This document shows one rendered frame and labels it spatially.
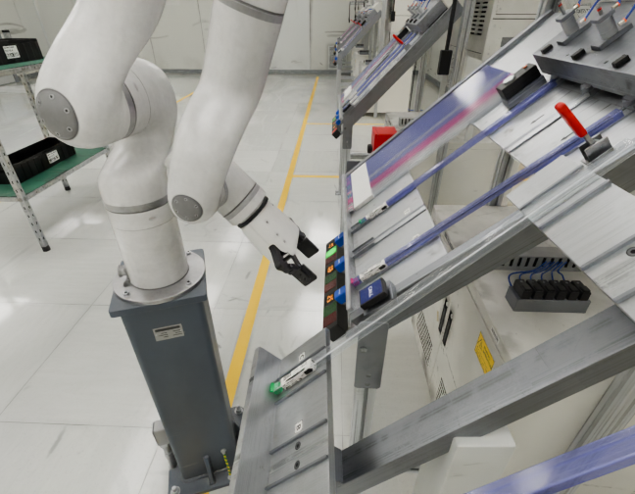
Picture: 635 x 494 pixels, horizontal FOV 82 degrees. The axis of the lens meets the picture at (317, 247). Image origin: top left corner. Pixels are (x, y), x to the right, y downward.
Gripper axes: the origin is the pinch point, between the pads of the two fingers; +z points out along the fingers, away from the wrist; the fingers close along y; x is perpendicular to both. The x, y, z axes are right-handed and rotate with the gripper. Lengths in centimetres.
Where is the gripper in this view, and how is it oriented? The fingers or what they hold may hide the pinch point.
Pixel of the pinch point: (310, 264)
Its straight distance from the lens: 72.0
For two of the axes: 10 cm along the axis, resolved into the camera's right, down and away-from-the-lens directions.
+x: 7.4, -5.5, -3.9
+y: -0.4, 5.4, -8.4
